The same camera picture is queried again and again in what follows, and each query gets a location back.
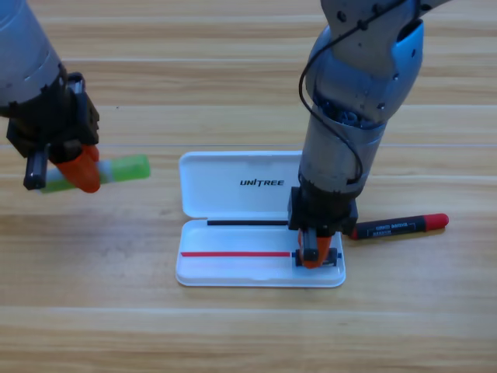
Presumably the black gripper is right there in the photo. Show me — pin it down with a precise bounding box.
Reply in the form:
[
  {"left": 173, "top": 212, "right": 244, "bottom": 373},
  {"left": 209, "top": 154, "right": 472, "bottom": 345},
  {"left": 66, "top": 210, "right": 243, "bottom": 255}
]
[
  {"left": 5, "top": 71, "right": 102, "bottom": 194},
  {"left": 287, "top": 186, "right": 358, "bottom": 270}
]

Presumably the black eraser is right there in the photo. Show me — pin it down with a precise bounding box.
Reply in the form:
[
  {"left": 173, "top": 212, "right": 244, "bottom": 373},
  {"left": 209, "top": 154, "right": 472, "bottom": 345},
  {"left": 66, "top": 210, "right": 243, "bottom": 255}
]
[{"left": 294, "top": 248, "right": 339, "bottom": 268}]

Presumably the green white highlighter pen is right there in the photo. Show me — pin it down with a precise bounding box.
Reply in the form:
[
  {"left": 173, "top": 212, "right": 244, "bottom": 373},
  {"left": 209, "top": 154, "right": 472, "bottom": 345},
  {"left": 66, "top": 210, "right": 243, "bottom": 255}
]
[{"left": 38, "top": 154, "right": 151, "bottom": 195}]

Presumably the red black marker pen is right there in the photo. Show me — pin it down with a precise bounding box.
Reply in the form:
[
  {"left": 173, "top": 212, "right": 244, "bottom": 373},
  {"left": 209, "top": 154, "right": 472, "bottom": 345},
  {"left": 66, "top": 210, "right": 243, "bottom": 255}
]
[{"left": 349, "top": 212, "right": 450, "bottom": 241}]

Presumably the white Unitree pencil case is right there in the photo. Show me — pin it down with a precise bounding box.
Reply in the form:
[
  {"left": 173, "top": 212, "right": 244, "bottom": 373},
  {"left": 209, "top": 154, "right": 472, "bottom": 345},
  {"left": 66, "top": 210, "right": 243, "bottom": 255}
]
[{"left": 175, "top": 150, "right": 346, "bottom": 288}]

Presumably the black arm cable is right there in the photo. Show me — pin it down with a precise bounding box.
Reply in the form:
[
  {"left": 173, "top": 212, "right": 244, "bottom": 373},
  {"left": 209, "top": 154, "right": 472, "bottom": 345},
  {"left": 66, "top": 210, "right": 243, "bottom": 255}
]
[{"left": 297, "top": 0, "right": 412, "bottom": 186}]

